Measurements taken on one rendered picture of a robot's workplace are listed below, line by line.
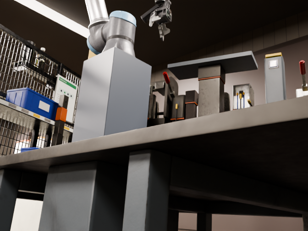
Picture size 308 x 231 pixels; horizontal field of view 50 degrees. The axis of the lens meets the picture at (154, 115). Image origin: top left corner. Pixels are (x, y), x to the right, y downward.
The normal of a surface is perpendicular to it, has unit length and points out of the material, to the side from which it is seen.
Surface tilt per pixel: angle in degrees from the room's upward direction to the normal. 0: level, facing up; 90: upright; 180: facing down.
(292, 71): 90
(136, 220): 90
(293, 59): 90
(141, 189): 90
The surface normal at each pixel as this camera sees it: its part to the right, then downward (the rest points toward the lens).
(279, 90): -0.44, -0.31
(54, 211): -0.69, -0.27
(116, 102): 0.72, -0.17
